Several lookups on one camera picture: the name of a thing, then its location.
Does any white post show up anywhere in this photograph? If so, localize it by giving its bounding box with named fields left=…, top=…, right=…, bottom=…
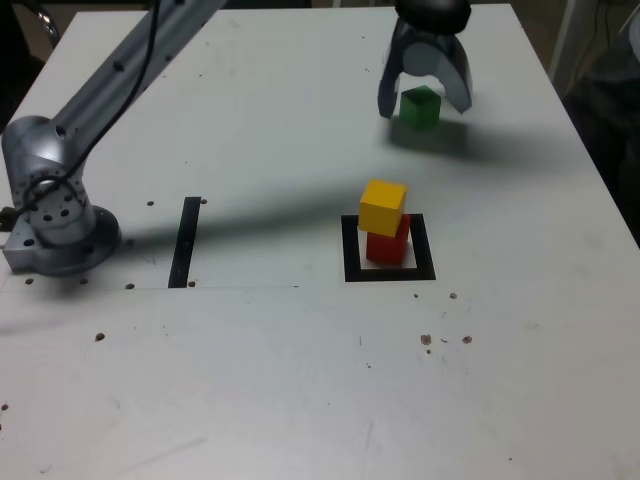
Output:
left=548, top=0, right=576, bottom=89

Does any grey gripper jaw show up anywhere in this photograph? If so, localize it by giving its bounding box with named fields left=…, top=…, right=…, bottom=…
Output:
left=376, top=16, right=422, bottom=119
left=402, top=32, right=475, bottom=116

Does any chrome chair tube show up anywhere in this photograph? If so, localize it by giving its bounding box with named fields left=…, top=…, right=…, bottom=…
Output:
left=34, top=8, right=62, bottom=39

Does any yellow cube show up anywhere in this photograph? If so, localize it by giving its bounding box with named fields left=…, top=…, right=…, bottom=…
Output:
left=358, top=178, right=409, bottom=237

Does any black tape strip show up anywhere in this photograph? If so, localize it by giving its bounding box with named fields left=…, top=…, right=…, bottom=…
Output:
left=167, top=196, right=202, bottom=290

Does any green cube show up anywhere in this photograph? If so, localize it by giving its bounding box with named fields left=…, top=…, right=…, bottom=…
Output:
left=398, top=84, right=442, bottom=132

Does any red cube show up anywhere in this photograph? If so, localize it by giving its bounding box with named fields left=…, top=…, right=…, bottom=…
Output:
left=365, top=213, right=413, bottom=265

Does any black cable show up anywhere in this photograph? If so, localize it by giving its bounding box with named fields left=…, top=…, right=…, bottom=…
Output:
left=0, top=0, right=164, bottom=236

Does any black tape square outline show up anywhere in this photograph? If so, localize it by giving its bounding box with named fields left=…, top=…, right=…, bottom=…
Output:
left=340, top=213, right=437, bottom=284

